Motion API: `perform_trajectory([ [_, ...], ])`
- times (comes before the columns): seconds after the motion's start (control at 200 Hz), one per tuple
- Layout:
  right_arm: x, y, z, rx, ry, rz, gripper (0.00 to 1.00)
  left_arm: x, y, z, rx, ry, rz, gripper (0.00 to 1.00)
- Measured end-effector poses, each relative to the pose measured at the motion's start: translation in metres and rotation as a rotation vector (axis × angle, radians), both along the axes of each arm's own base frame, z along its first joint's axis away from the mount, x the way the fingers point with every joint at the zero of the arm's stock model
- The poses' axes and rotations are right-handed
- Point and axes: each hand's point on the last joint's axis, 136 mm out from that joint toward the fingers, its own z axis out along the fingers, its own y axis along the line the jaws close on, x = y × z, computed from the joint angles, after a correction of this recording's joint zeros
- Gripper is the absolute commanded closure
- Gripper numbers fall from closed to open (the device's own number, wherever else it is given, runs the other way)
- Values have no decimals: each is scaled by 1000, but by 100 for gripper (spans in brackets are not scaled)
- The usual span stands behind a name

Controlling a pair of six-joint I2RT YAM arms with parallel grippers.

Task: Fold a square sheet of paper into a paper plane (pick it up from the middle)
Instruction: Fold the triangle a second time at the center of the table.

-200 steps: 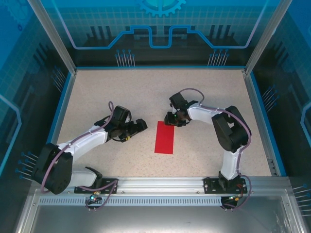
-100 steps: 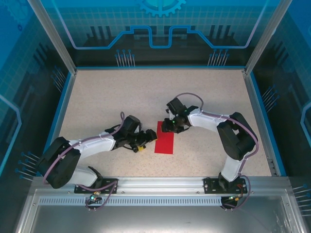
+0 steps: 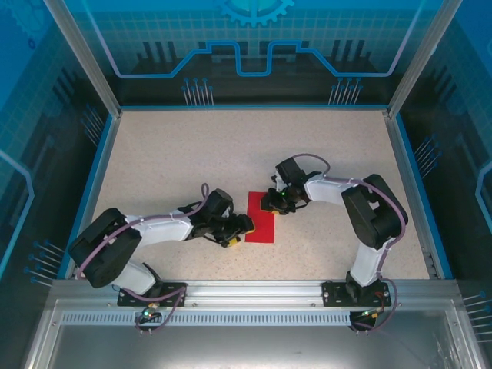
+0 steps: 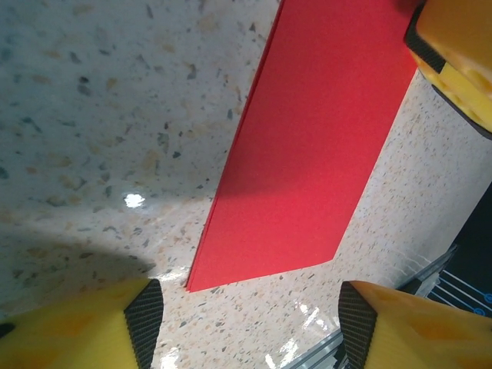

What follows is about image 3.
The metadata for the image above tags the red cloth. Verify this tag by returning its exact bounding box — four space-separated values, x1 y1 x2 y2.
244 191 276 244

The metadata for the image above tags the steel sheet platform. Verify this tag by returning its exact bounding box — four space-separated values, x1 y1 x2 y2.
22 299 486 369

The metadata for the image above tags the aluminium mounting rail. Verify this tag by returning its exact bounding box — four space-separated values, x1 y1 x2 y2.
49 279 460 311

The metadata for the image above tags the slotted grey cable duct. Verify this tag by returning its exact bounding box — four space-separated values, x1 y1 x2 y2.
60 311 354 327

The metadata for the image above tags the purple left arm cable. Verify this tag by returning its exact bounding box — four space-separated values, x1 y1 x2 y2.
75 182 212 336

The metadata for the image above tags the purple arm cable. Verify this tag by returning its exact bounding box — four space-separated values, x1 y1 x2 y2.
75 182 212 336
294 153 409 336

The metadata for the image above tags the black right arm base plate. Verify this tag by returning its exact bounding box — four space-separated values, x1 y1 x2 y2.
321 280 394 308

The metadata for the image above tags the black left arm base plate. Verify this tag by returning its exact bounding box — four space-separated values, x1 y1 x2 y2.
117 281 189 308

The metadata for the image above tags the aluminium blue side rail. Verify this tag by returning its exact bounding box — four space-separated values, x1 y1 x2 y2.
384 109 454 281
57 111 123 281

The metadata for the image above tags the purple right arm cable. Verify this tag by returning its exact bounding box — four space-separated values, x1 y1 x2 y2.
294 153 409 336

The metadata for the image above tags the blue printed enclosure panel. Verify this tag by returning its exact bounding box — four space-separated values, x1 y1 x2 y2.
397 0 492 369
0 0 116 369
63 0 431 108

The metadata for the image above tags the aluminium frame post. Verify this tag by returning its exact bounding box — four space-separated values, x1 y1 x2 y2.
385 0 455 121
42 0 123 121

